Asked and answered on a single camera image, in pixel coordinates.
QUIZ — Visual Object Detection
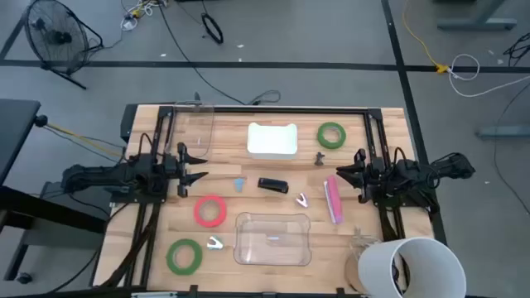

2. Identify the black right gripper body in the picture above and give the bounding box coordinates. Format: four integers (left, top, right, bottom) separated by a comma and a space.
354, 148, 388, 204

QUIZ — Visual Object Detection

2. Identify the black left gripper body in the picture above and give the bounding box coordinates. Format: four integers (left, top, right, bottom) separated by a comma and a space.
163, 142, 188, 198

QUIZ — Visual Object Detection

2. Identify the pink white stapler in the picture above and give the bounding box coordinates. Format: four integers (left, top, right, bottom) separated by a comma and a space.
323, 174, 345, 225

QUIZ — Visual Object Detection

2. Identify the green tape roll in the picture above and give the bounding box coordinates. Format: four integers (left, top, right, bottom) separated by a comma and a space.
316, 121, 348, 151
166, 238, 204, 276

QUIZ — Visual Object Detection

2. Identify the pink tape roll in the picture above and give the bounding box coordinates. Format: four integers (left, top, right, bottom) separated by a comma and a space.
193, 195, 228, 228

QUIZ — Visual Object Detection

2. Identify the black stapler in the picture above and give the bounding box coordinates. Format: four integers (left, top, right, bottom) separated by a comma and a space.
257, 177, 290, 195

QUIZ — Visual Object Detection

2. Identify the clear plastic bin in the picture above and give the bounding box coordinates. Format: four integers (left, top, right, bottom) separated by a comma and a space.
165, 101, 215, 159
233, 211, 313, 267

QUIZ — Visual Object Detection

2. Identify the clear glass vessel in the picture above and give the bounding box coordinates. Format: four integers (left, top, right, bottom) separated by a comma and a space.
349, 225, 383, 262

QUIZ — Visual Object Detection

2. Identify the white plastic bin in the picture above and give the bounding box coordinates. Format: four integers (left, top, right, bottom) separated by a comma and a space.
246, 122, 299, 161

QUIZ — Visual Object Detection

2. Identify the white cylindrical lamp shade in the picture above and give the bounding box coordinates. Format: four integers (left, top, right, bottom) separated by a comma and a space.
357, 236, 467, 298

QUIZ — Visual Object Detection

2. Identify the round wooden base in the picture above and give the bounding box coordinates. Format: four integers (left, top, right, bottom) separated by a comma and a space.
344, 252, 368, 294

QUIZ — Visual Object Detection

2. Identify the grey desk foot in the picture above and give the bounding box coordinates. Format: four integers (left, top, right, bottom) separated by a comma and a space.
436, 0, 518, 31
475, 125, 530, 139

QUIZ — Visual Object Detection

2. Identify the black side table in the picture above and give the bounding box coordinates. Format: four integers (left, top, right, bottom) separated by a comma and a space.
0, 98, 109, 286

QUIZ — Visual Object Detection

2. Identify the black floor fan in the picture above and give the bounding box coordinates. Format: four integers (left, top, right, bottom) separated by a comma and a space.
22, 0, 104, 91

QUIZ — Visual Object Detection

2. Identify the black aluminium table frame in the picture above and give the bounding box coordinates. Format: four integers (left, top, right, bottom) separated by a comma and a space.
93, 103, 448, 298

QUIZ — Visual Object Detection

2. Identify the grey looped cable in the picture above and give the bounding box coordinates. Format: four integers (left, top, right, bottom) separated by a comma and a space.
247, 89, 282, 106

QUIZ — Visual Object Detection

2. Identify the thin yellow cable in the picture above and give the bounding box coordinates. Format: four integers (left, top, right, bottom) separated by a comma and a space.
43, 122, 125, 159

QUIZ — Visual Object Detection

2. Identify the long black cable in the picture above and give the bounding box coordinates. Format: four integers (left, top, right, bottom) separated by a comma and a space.
158, 0, 249, 106

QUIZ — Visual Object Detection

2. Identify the thin black curved cable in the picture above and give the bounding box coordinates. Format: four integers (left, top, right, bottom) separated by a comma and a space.
492, 82, 530, 204

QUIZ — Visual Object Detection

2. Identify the white looped cable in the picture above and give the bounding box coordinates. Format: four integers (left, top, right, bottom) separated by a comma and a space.
447, 52, 530, 99

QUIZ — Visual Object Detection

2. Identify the black coiled cable ring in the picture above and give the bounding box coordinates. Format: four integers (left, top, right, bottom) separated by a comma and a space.
200, 12, 225, 46

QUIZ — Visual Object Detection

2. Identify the yellow extension cable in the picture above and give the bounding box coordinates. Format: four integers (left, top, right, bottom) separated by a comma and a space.
402, 0, 451, 75

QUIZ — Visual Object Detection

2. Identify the white cable bundle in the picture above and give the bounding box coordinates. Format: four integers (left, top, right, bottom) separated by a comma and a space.
119, 0, 169, 33

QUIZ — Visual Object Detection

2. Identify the black cable tangle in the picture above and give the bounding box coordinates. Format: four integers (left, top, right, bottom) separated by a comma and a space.
502, 31, 530, 67

